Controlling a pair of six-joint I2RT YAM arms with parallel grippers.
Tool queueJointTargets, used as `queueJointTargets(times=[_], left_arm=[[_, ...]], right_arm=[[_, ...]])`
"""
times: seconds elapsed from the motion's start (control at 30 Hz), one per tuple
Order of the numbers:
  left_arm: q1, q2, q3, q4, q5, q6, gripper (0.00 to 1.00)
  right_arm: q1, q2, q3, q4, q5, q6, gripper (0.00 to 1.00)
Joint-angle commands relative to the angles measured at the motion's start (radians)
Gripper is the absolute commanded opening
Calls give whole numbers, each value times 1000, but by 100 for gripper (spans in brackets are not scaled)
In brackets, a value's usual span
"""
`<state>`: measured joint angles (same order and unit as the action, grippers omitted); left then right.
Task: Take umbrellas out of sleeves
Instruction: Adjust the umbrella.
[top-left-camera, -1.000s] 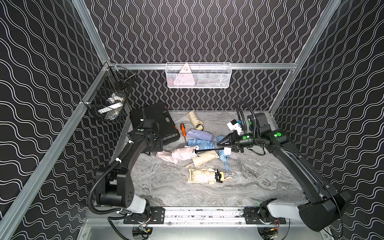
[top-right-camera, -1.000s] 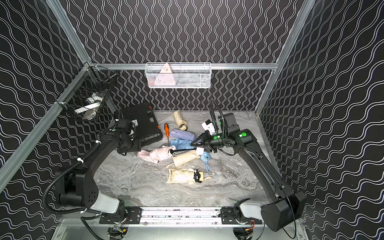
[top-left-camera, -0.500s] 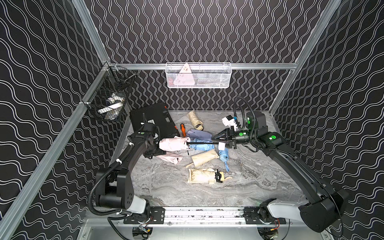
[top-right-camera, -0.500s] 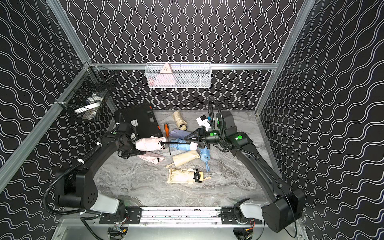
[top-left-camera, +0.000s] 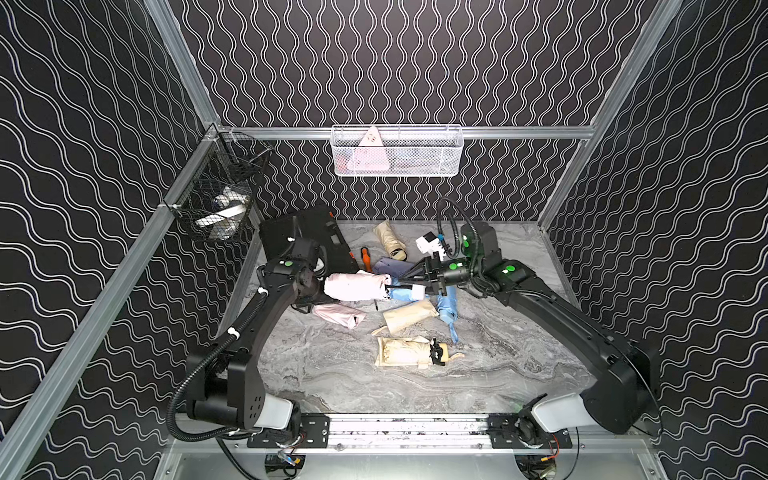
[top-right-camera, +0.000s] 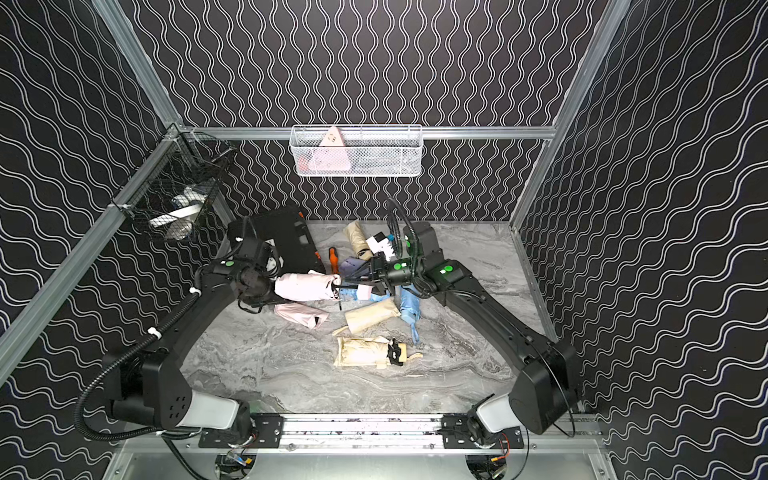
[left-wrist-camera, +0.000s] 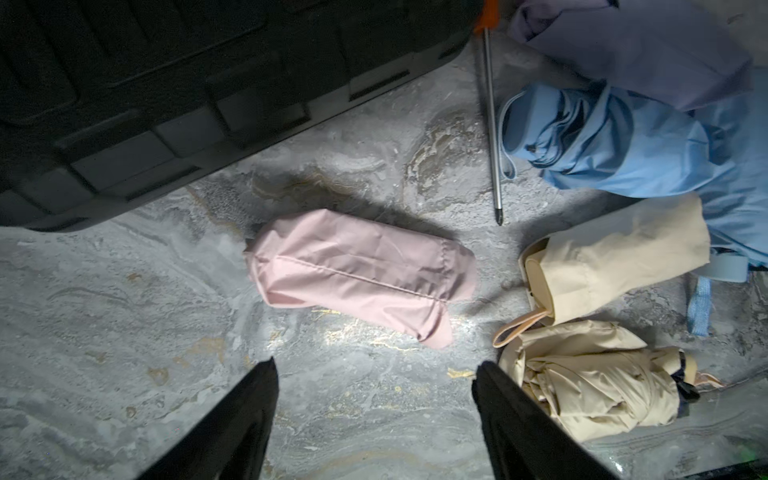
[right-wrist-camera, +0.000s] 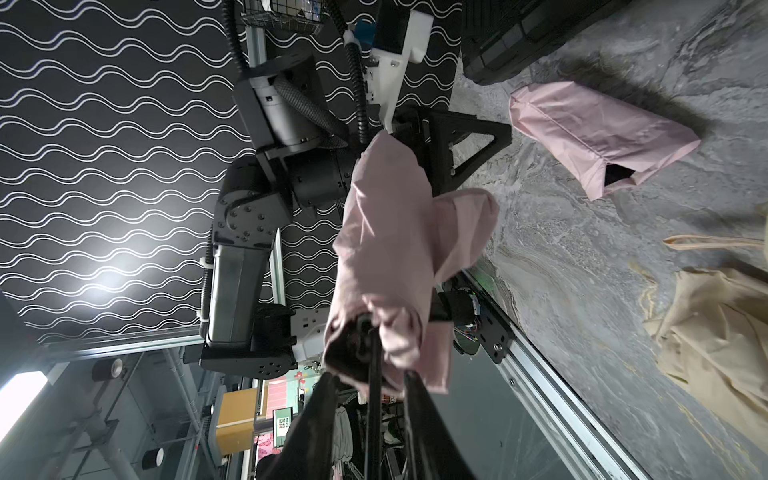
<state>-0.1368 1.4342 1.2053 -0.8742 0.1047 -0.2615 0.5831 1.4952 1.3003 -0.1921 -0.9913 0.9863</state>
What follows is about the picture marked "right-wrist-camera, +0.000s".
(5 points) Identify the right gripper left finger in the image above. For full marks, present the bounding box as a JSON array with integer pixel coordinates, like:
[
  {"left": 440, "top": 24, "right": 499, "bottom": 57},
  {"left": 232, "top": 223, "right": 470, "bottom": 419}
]
[{"left": 256, "top": 373, "right": 337, "bottom": 479}]

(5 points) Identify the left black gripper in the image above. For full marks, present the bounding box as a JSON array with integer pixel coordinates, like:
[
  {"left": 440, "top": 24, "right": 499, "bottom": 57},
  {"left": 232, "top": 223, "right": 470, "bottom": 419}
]
[{"left": 287, "top": 107, "right": 512, "bottom": 209}]

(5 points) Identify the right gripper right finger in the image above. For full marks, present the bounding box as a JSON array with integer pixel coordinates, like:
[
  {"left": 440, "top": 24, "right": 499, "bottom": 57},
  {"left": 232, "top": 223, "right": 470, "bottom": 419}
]
[{"left": 404, "top": 370, "right": 475, "bottom": 480}]

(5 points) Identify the pink sleeved umbrella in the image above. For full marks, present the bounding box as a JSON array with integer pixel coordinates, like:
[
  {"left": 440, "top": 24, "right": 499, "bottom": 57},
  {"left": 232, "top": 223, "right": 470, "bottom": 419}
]
[{"left": 323, "top": 131, "right": 499, "bottom": 396}]

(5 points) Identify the pink umbrella sleeve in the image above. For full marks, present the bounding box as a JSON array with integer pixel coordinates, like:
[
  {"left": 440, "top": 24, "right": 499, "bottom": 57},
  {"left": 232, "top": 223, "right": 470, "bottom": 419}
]
[{"left": 509, "top": 81, "right": 701, "bottom": 201}]

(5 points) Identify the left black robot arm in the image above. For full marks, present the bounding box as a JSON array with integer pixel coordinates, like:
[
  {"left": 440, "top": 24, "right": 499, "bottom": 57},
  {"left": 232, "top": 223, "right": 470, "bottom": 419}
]
[{"left": 200, "top": 53, "right": 511, "bottom": 391}]

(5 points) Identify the black tool case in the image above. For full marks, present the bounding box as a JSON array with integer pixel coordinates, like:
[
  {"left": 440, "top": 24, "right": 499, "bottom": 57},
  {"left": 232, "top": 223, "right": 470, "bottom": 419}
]
[{"left": 461, "top": 0, "right": 629, "bottom": 85}]

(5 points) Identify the cream sleeved umbrella front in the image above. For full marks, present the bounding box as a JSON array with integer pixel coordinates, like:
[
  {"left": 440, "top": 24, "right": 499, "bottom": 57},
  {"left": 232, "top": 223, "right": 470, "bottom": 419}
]
[{"left": 662, "top": 202, "right": 767, "bottom": 260}]

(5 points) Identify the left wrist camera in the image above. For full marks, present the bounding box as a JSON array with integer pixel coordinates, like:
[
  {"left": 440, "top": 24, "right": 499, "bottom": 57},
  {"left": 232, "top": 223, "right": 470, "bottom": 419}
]
[{"left": 342, "top": 1, "right": 434, "bottom": 133}]

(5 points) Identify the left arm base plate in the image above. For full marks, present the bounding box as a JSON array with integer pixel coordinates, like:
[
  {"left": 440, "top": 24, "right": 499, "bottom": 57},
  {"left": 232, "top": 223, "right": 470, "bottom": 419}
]
[{"left": 430, "top": 272, "right": 515, "bottom": 365}]

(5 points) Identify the aluminium front rail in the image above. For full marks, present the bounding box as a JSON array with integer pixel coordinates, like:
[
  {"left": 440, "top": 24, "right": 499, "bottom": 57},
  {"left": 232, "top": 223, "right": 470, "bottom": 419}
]
[{"left": 461, "top": 269, "right": 655, "bottom": 480}]

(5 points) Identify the black wire basket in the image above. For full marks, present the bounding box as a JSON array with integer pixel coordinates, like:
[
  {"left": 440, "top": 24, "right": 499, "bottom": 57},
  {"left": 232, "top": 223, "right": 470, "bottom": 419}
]
[{"left": 241, "top": 0, "right": 325, "bottom": 35}]

